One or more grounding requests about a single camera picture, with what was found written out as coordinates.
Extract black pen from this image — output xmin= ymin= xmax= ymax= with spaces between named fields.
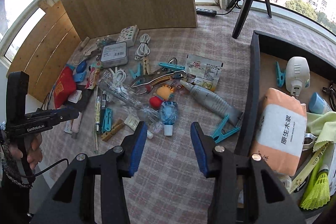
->
xmin=101 ymin=91 xmax=109 ymax=110

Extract teal clothespin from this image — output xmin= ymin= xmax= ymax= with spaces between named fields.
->
xmin=275 ymin=61 xmax=286 ymax=87
xmin=129 ymin=63 xmax=143 ymax=80
xmin=211 ymin=114 xmax=240 ymax=144

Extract yellow-green shuttlecock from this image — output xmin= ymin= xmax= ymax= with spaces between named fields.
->
xmin=299 ymin=164 xmax=331 ymax=210

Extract grey tube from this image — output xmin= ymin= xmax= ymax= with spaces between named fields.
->
xmin=179 ymin=80 xmax=243 ymax=126

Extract black tripod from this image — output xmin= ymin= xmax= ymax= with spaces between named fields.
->
xmin=232 ymin=0 xmax=273 ymax=39

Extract black inline cable controller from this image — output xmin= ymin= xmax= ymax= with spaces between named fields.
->
xmin=196 ymin=7 xmax=217 ymax=16

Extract wooden clothespin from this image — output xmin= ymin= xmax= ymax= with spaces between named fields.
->
xmin=143 ymin=55 xmax=151 ymax=75
xmin=101 ymin=119 xmax=125 ymax=142

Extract black wet wipes pack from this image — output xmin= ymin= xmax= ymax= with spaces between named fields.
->
xmin=68 ymin=88 xmax=92 ymax=113

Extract blue sanitizer bottle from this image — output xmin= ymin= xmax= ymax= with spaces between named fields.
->
xmin=160 ymin=101 xmax=179 ymax=136

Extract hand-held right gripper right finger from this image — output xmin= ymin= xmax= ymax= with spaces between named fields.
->
xmin=190 ymin=121 xmax=307 ymax=224

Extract orange toy keychain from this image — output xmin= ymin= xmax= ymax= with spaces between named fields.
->
xmin=149 ymin=84 xmax=176 ymax=110

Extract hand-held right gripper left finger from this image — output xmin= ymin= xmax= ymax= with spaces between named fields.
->
xmin=30 ymin=121 xmax=148 ymax=224

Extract clear plastic bag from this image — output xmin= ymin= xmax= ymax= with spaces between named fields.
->
xmin=96 ymin=70 xmax=160 ymax=122

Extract pink white tube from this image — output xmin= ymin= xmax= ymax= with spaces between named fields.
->
xmin=64 ymin=111 xmax=84 ymax=134

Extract white dotted tissue box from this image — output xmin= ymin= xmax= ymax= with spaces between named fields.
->
xmin=116 ymin=25 xmax=139 ymax=46

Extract grey tin box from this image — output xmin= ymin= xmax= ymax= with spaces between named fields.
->
xmin=100 ymin=42 xmax=129 ymax=68

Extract yellow printed ribbon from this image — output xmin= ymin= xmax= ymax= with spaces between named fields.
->
xmin=290 ymin=143 xmax=330 ymax=193

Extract person's left forearm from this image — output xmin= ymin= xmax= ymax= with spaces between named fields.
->
xmin=0 ymin=140 xmax=30 ymax=224

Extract small wooden block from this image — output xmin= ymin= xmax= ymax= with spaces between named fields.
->
xmin=79 ymin=36 xmax=91 ymax=50

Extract small white packet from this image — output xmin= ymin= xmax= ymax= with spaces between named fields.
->
xmin=69 ymin=90 xmax=82 ymax=104

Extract person's left hand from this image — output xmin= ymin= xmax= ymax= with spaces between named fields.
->
xmin=26 ymin=133 xmax=44 ymax=171

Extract black tray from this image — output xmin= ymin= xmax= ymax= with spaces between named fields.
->
xmin=234 ymin=30 xmax=336 ymax=214

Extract yellow-green cloth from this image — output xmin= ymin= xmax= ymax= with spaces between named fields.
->
xmin=306 ymin=111 xmax=336 ymax=146

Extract white creamer sachet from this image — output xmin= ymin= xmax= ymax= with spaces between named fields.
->
xmin=185 ymin=54 xmax=224 ymax=92

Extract wooden slat panel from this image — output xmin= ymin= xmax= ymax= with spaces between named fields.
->
xmin=6 ymin=0 xmax=81 ymax=104

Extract wrapped chopsticks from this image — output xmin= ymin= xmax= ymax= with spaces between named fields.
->
xmin=93 ymin=86 xmax=103 ymax=153

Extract light blue small cup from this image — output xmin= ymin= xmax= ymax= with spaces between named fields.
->
xmin=308 ymin=92 xmax=332 ymax=115

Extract green tree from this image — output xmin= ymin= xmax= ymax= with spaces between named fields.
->
xmin=285 ymin=0 xmax=336 ymax=28

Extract white USB cable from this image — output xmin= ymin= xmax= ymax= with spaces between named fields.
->
xmin=135 ymin=34 xmax=151 ymax=61

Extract metal utensil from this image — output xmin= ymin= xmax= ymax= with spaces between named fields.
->
xmin=303 ymin=133 xmax=319 ymax=151

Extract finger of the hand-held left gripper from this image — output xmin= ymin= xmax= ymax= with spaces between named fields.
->
xmin=55 ymin=108 xmax=77 ymax=115
xmin=39 ymin=112 xmax=80 ymax=126

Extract orange tissue pack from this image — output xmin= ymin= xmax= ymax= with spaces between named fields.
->
xmin=249 ymin=88 xmax=307 ymax=177

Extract white plug-in device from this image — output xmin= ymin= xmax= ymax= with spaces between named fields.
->
xmin=285 ymin=56 xmax=311 ymax=97

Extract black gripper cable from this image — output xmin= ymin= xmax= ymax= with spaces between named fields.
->
xmin=28 ymin=158 xmax=70 ymax=178

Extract white charging cable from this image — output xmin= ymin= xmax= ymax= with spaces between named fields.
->
xmin=110 ymin=69 xmax=127 ymax=90

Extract small white sachet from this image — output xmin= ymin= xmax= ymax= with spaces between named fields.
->
xmin=124 ymin=114 xmax=141 ymax=130

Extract red cloth pouch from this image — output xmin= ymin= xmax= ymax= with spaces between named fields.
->
xmin=54 ymin=67 xmax=77 ymax=109

